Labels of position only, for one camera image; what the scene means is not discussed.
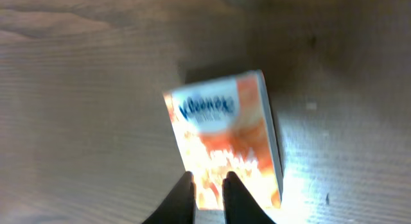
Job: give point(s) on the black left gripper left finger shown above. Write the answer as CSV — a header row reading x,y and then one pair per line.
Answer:
x,y
179,205

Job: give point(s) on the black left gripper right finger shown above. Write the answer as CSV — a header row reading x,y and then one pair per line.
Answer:
x,y
239,205

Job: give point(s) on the orange tissue pack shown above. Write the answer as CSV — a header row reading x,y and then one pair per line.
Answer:
x,y
225,125

